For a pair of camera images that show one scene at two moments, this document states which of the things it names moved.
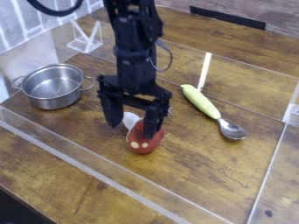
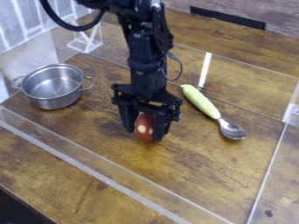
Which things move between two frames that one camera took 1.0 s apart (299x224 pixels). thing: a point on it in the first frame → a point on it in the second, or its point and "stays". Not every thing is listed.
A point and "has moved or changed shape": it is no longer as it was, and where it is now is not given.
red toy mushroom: (136, 142) has moved or changed shape
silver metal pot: (53, 86) stays
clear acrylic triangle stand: (84, 43) stays
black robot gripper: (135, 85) → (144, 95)
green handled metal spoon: (230, 130) stays
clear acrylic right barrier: (275, 205) stays
